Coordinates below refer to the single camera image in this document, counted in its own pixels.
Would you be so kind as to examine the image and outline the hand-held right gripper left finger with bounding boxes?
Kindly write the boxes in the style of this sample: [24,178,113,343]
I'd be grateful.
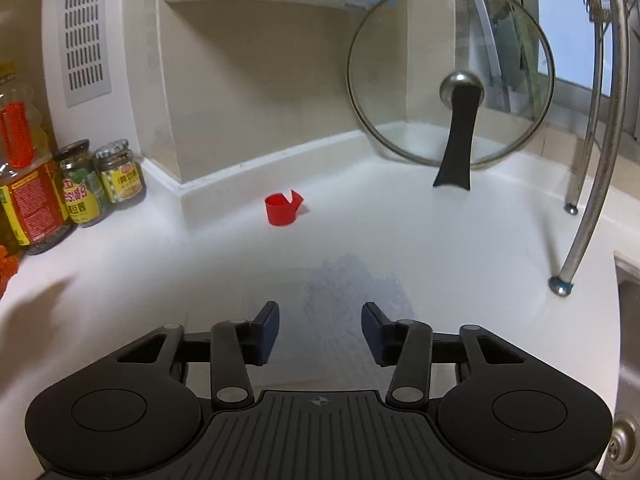
[116,301,280,409]

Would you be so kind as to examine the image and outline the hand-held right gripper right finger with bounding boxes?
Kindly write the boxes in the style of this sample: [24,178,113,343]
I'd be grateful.
[361,301,526,408]

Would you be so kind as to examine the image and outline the red plastic measuring cup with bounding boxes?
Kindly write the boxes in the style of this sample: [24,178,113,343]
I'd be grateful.
[264,189,307,227]

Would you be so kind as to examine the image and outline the glass jar yellow label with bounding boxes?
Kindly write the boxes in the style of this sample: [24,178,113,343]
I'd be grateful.
[93,142,147,206]

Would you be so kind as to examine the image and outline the glass jar red green label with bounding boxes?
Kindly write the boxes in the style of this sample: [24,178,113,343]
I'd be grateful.
[52,139,108,228]

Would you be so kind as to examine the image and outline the red packet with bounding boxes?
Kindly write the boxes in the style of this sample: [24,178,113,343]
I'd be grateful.
[0,244,23,298]

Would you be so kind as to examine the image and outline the stainless steel dish rack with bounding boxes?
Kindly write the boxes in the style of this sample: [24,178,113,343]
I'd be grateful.
[547,0,640,297]

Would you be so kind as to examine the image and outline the white slotted vent grille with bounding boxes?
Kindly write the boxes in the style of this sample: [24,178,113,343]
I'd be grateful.
[62,0,112,107]

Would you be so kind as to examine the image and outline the glass pot lid black handle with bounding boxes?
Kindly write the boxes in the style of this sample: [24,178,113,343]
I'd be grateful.
[346,0,557,191]

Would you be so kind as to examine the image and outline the cooking oil bottle red handle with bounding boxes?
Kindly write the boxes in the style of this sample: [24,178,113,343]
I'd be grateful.
[0,62,76,256]

